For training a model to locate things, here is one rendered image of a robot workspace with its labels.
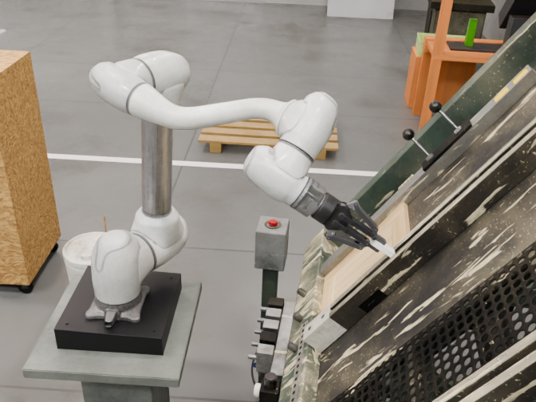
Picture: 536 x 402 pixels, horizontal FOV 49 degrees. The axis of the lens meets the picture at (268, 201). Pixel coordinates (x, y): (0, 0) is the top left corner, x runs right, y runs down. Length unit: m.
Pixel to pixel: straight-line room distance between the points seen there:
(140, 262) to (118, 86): 0.61
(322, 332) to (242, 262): 1.93
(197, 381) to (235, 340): 0.33
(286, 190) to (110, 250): 0.72
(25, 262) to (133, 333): 1.53
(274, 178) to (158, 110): 0.39
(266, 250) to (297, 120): 0.96
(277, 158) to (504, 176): 0.55
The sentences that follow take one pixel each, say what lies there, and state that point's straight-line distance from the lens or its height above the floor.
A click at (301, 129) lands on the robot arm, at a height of 1.61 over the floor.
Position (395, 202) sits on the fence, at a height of 1.22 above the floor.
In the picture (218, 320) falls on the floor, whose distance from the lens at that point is 3.27.
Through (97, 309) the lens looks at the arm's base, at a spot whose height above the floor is 0.85.
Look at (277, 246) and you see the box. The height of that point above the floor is 0.87.
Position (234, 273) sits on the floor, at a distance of 3.58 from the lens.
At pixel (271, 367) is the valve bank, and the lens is 2.00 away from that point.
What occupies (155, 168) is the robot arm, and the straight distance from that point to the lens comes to 1.93.
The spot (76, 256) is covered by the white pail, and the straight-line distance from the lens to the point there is 3.20.
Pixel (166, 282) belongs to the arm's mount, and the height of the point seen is 0.82.
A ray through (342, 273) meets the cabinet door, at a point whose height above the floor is 0.97.
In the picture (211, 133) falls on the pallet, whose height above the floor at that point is 0.10.
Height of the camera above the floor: 2.18
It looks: 30 degrees down
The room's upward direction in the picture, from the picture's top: 2 degrees clockwise
